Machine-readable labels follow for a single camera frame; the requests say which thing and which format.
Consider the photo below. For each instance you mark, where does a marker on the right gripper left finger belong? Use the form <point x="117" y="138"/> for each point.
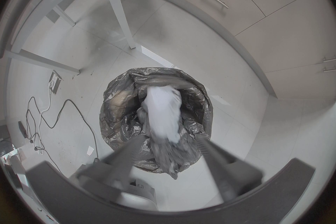
<point x="126" y="162"/>

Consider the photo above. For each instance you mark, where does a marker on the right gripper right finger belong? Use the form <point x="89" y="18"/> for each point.
<point x="225" y="175"/>

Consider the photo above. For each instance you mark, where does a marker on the black plastic bag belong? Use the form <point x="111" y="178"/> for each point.
<point x="118" y="112"/>

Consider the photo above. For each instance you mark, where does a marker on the white paper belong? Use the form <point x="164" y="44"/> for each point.
<point x="162" y="112"/>

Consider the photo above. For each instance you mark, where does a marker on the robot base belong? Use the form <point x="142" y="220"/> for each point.
<point x="141" y="199"/>

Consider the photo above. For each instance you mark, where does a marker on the grey power adapter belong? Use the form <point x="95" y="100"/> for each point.
<point x="22" y="129"/>

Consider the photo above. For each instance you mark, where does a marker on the grey chair with white legs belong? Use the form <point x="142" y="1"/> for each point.
<point x="117" y="7"/>

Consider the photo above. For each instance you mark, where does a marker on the beige cabinet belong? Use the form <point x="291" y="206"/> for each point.
<point x="288" y="20"/>

